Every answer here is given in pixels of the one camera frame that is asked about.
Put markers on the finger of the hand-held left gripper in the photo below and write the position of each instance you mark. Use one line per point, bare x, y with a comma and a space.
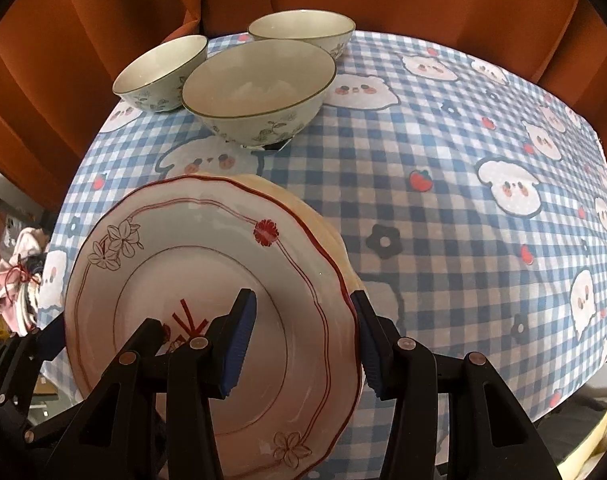
48, 337
28, 435

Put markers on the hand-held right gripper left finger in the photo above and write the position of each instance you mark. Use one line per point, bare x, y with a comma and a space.
238, 345

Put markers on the small yellow floral plate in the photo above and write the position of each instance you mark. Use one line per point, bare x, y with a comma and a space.
303, 203

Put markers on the pile of pink clothes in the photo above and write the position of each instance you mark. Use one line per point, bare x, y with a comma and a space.
18, 280

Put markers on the red patterned white plate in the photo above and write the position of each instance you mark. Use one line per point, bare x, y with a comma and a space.
183, 270

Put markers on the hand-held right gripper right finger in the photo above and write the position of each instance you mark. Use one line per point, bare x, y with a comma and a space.
369, 350

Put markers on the blue checked printed tablecloth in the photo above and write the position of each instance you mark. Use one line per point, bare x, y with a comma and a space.
433, 185

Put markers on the orange curtain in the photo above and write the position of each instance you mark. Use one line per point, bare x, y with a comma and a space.
83, 35

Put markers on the small floral ceramic bowl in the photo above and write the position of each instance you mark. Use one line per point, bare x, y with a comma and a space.
301, 27
161, 70

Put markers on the dark cloth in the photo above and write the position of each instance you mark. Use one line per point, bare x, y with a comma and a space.
573, 422

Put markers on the large floral ceramic bowl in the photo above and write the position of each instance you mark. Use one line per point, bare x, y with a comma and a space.
258, 85

